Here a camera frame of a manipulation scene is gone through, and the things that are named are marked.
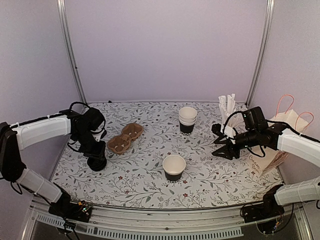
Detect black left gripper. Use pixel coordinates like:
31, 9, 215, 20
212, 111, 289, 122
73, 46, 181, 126
73, 129, 106, 161

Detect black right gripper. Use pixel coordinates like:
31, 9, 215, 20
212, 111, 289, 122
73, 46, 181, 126
212, 128, 259, 160

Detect stack of black cup lids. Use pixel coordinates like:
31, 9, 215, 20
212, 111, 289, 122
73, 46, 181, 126
87, 158, 107, 172

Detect stack of black paper cups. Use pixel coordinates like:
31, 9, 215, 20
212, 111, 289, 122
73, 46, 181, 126
178, 106, 198, 136

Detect single black paper cup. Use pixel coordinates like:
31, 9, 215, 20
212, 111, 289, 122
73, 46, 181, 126
162, 155, 186, 182

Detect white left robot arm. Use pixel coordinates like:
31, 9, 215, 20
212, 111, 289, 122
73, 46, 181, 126
0, 107, 107, 217

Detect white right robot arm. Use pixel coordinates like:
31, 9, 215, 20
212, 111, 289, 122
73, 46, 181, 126
211, 106, 320, 218

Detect paper takeout bag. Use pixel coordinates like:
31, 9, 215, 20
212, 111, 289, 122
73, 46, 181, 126
246, 94, 314, 177

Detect brown cardboard cup carrier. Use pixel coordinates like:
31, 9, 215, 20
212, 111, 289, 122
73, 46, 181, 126
107, 123, 144, 155

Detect white cup with straws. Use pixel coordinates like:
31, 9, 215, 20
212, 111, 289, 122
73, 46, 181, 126
218, 93, 241, 129

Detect floral tablecloth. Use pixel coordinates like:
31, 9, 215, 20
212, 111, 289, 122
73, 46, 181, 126
52, 102, 282, 209

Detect black right gripper camera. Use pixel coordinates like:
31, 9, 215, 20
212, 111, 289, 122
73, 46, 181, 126
220, 124, 237, 139

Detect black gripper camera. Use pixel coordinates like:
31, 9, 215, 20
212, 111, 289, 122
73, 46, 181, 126
220, 124, 237, 139
92, 127, 106, 142

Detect black left gripper camera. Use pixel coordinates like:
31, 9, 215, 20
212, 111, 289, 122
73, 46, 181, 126
92, 127, 106, 142

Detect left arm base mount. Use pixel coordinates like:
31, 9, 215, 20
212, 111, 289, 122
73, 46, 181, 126
48, 197, 92, 223

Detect aluminium front rail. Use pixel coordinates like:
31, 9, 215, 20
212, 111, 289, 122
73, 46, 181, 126
22, 197, 313, 240

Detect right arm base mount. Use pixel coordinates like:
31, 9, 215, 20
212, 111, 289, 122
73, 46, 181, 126
240, 193, 285, 235

